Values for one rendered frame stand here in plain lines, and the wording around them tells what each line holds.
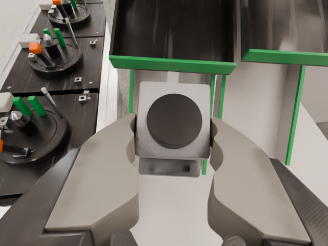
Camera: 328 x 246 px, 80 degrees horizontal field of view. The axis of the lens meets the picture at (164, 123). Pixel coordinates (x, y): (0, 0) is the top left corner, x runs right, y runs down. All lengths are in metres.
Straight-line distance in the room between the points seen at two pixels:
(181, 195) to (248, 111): 0.24
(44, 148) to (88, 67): 0.27
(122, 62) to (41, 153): 0.28
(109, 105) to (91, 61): 0.18
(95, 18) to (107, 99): 0.40
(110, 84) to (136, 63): 0.36
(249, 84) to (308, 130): 0.36
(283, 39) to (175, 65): 0.14
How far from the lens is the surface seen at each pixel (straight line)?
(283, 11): 0.32
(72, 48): 0.67
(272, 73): 0.42
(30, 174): 0.45
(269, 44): 0.29
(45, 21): 0.88
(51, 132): 0.46
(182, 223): 0.48
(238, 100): 0.39
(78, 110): 0.50
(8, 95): 0.58
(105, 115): 0.49
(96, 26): 0.80
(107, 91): 0.55
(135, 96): 0.35
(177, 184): 0.50
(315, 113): 1.74
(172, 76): 0.17
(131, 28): 0.26
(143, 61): 0.21
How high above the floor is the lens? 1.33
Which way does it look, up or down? 54 degrees down
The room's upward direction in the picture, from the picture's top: 3 degrees clockwise
